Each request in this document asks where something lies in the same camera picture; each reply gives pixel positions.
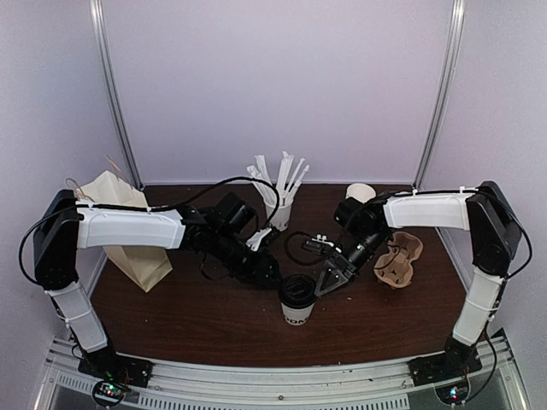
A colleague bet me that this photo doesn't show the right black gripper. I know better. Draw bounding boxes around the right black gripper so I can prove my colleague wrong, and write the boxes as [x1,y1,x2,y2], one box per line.
[315,231,389,298]

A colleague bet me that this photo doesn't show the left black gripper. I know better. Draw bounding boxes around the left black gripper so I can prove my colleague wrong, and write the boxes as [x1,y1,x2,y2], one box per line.
[211,230,285,287]

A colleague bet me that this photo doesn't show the single black cup lid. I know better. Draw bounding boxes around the single black cup lid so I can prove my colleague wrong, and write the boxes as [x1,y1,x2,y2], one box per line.
[279,274,316,308]

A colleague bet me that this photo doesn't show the single white paper cup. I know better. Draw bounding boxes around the single white paper cup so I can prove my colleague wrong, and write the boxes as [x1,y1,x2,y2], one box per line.
[279,294,316,325]

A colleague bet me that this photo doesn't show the stack of white paper cups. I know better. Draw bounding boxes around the stack of white paper cups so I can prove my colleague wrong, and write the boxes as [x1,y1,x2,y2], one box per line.
[345,183,377,203]

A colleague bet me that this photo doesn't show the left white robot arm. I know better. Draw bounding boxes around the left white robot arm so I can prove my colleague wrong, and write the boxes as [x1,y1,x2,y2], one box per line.
[33,190,282,379]

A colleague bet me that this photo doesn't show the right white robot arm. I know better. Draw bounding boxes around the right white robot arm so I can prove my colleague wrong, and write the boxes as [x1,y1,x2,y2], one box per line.
[315,180,526,378]

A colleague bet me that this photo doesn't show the white cup holding straws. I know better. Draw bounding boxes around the white cup holding straws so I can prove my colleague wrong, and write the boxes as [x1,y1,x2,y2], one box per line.
[264,202,292,231]

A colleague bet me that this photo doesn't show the brown pulp cup carrier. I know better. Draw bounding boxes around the brown pulp cup carrier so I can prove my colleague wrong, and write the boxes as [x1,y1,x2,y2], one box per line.
[373,231,424,290]

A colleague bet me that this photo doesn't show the bundle of wrapped white straws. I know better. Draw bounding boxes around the bundle of wrapped white straws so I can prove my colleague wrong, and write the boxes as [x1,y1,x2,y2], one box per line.
[246,151,310,207]

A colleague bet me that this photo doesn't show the brown paper bag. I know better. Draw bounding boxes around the brown paper bag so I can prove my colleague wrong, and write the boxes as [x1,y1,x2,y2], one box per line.
[65,155,173,292]

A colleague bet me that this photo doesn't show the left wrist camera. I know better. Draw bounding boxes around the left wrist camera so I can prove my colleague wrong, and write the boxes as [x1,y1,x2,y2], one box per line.
[245,227,280,251]

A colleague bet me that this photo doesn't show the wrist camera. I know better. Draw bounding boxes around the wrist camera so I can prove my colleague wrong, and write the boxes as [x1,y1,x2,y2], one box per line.
[301,234,335,255]
[245,227,280,251]

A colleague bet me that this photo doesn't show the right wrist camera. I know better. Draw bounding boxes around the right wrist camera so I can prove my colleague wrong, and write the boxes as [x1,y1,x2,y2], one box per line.
[301,234,335,255]

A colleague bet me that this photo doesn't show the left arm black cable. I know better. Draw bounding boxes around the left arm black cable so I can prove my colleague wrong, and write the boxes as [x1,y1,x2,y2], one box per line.
[19,176,281,291]

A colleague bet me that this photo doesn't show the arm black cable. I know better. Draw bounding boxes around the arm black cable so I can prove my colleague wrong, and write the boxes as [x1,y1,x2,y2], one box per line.
[19,176,281,291]
[284,213,343,266]

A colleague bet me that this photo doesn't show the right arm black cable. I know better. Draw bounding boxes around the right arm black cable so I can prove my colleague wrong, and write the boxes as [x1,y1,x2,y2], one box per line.
[284,213,343,266]

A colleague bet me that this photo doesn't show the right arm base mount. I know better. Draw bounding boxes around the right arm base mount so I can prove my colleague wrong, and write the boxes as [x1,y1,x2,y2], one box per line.
[408,353,483,406]

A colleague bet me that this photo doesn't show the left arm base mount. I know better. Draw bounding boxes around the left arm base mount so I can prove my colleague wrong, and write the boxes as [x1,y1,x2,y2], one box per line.
[78,356,153,408]

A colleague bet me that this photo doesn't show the right aluminium frame post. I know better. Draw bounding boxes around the right aluminium frame post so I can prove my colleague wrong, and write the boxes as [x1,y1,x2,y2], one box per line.
[413,0,467,188]

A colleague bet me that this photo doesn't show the aluminium frame post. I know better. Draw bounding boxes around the aluminium frame post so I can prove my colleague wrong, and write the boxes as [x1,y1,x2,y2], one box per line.
[413,0,467,188]
[89,0,144,190]

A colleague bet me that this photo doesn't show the aluminium front rail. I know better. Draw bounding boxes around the aluminium front rail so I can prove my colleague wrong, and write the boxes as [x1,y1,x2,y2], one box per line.
[31,339,529,409]

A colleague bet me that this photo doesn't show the left aluminium frame post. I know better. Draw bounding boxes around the left aluminium frame post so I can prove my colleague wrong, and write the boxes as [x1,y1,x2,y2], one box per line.
[89,0,144,190]

